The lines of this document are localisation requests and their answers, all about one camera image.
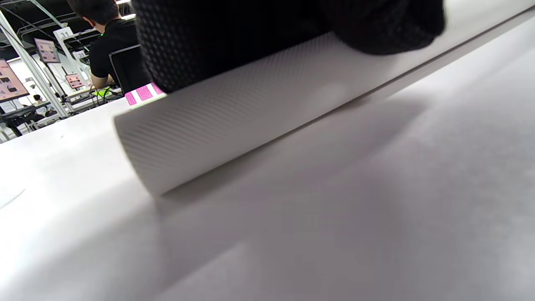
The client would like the pink screen monitor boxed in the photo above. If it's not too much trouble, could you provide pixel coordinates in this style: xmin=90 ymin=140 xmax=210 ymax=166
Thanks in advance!
xmin=65 ymin=73 xmax=86 ymax=89
xmin=34 ymin=38 xmax=61 ymax=64
xmin=0 ymin=59 xmax=30 ymax=103

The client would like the black side desk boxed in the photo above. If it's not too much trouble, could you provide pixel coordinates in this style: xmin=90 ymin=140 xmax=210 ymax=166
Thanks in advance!
xmin=0 ymin=102 xmax=53 ymax=138

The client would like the person's left hand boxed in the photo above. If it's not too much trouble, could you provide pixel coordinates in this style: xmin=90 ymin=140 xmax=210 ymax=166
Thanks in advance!
xmin=132 ymin=0 xmax=446 ymax=94

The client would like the silver metal frame post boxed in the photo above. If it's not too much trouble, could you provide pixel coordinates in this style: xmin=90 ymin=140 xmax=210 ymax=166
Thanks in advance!
xmin=0 ymin=10 xmax=69 ymax=118

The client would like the green striped mouse pad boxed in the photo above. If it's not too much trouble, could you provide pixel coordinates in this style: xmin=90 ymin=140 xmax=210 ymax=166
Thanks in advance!
xmin=114 ymin=0 xmax=535 ymax=197

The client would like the black office chair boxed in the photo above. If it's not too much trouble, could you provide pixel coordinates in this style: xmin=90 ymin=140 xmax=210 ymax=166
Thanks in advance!
xmin=109 ymin=44 xmax=151 ymax=96

